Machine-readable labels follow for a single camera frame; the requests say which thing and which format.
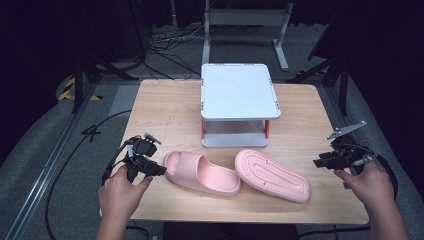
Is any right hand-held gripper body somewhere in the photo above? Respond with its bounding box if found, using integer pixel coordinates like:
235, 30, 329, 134
326, 120, 378, 174

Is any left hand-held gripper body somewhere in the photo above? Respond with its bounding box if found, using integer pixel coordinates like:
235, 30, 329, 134
122, 132, 164, 184

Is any pink slipper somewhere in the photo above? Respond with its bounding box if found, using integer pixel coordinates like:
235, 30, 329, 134
234, 149, 312, 204
162, 150, 242, 197

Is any white two-tier shoe rack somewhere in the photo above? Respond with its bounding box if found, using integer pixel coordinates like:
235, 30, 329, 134
199, 63, 282, 149

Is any person's right hand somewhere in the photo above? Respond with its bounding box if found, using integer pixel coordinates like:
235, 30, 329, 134
333, 162, 396, 218

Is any person's left hand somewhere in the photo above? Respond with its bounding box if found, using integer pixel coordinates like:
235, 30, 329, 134
98, 164, 154, 223

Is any black tape cross mark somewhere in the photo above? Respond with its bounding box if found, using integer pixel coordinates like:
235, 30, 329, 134
81, 124, 102, 143

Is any black metal stand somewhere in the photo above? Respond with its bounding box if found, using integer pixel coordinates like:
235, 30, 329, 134
285, 56, 351, 117
72, 52, 140, 114

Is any yellow black hazard tape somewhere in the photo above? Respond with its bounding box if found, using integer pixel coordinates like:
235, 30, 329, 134
58, 76, 103, 102

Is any aluminium floor rail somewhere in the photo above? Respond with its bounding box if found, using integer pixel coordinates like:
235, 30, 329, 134
3, 83, 98, 240
322, 84, 410, 240

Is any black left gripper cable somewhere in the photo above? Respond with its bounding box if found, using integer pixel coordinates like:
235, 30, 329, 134
101, 134, 143, 186

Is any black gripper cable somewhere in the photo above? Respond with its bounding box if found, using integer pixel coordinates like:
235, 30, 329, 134
101, 134, 143, 186
374, 154, 400, 199

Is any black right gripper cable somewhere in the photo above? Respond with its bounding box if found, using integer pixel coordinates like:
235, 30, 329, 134
374, 154, 400, 199

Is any long black floor cable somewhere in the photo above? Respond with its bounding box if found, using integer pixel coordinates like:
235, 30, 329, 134
44, 109, 133, 240

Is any tangle of floor cables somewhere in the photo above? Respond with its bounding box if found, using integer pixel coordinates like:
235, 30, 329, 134
143, 24, 205, 81

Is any grey metal stand frame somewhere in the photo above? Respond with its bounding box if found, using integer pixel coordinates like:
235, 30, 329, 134
201, 0, 294, 72

